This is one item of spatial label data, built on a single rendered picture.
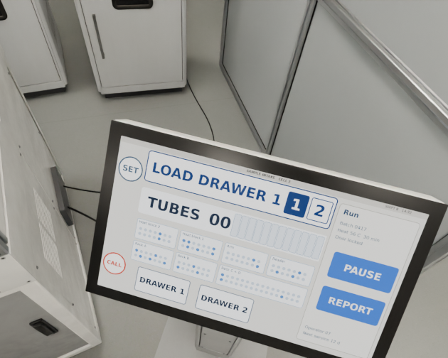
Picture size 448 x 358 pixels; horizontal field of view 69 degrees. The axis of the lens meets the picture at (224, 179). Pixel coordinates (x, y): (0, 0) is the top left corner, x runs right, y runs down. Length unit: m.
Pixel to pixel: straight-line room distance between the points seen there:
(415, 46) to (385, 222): 0.68
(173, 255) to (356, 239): 0.29
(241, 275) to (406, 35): 0.86
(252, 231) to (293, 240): 0.07
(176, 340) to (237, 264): 1.04
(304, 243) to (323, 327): 0.15
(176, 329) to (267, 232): 1.10
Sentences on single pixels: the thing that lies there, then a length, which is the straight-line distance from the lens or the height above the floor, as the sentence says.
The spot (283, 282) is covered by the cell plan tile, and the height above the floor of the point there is 1.06.
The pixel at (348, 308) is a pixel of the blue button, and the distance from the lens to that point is 0.59.
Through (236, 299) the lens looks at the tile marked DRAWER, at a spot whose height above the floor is 1.02.
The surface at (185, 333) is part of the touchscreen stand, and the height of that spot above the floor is 0.04.
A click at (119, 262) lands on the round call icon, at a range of 0.60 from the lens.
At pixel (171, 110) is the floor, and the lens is 2.36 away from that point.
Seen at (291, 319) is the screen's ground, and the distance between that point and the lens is 0.59.
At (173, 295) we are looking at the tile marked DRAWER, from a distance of 0.60.
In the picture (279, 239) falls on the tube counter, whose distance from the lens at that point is 0.53.
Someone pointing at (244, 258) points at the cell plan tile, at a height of 1.07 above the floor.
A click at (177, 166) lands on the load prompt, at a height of 1.16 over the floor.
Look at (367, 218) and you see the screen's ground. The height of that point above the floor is 1.16.
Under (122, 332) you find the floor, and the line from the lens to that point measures 1.63.
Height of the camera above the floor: 1.57
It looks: 53 degrees down
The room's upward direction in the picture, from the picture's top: 8 degrees clockwise
